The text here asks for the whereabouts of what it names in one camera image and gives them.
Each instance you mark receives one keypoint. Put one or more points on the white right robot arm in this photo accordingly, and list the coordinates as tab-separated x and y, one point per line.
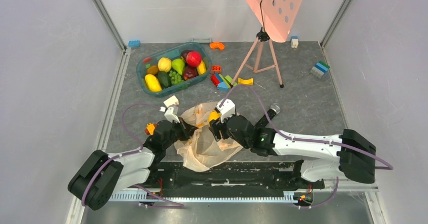
344	155

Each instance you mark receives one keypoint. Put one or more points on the teal plastic basket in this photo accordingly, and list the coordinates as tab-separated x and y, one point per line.
173	53

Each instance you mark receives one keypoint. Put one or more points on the red orange round brick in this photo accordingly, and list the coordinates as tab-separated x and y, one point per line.
216	69

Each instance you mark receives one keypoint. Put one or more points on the red blue green brick stack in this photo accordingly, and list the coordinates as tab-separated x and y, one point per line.
220	82

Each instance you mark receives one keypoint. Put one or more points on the stacked grey blue green bricks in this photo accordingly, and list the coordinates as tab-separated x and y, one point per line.
319	69

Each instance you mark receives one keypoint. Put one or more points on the green fake grapes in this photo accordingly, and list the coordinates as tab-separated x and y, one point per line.
175	77

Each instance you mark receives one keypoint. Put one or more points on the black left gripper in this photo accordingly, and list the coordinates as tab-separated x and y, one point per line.
188	130

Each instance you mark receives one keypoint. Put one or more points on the orange red toy brick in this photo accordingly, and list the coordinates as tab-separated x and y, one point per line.
150	128

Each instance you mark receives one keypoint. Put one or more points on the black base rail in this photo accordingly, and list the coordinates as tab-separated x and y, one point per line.
229	179

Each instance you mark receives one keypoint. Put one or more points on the yellow fake lemon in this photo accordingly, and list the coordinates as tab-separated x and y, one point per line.
164	64

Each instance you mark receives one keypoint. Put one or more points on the orange fake fruit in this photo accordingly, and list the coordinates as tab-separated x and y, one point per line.
214	116

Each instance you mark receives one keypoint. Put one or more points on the red curved toy brick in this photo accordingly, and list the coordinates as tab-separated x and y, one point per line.
146	60

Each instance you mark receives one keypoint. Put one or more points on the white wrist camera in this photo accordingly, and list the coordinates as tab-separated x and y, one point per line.
171	114
226	109

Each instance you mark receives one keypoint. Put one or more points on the brown fake kiwi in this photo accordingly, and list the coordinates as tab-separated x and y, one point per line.
153	70

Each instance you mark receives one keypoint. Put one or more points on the cream toy brick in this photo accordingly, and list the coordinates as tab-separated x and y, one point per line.
173	100

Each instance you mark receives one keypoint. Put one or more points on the dark red fake apple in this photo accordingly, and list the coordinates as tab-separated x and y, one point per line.
189	72

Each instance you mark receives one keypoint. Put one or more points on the orange curved toy brick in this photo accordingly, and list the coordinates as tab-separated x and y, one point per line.
217	45

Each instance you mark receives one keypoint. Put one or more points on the white toy brick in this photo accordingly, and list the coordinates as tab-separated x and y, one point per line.
294	42

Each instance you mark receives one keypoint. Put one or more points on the yellow arch toy brick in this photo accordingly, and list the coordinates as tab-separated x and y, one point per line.
246	81

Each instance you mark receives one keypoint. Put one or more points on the dark red fake fruit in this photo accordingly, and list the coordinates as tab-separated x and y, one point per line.
184	53

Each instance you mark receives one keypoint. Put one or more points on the dark green fake avocado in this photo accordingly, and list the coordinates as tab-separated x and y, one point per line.
164	79

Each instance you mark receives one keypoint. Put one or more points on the lime green toy brick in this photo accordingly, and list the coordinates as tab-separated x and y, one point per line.
230	81

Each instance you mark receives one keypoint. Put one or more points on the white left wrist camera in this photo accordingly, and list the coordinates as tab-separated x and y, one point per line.
171	114

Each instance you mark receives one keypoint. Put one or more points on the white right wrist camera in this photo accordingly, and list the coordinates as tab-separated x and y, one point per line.
226	109

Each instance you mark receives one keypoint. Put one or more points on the large yellow fake mango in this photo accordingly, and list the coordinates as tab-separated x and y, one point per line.
153	83

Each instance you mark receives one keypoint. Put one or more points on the pink perforated board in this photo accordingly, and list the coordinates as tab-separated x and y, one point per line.
276	16

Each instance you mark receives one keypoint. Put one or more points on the translucent banana print plastic bag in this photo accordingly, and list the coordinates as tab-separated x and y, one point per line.
202	152

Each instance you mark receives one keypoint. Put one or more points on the small yellow fake mango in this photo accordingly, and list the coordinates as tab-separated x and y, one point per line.
201	68

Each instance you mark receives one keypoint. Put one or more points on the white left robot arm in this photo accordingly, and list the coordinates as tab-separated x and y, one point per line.
102	175

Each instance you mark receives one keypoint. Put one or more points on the green fake pear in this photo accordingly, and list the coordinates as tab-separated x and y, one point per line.
178	65

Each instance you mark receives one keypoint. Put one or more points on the blue toy brick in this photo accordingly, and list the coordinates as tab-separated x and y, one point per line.
134	43

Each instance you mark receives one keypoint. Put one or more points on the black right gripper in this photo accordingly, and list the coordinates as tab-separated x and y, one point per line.
216	129

